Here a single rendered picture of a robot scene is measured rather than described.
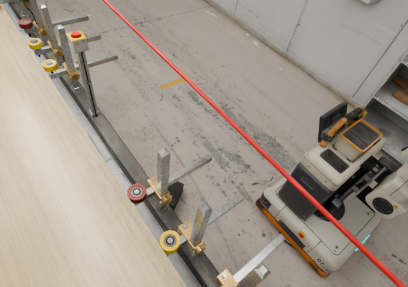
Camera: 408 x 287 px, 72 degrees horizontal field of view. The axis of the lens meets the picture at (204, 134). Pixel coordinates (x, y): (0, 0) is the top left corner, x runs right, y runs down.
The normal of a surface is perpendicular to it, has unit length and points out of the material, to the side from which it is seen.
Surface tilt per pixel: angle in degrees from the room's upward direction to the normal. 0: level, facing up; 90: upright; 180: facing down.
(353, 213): 0
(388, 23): 90
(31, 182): 0
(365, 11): 90
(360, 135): 0
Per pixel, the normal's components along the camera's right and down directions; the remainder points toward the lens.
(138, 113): 0.13, -0.64
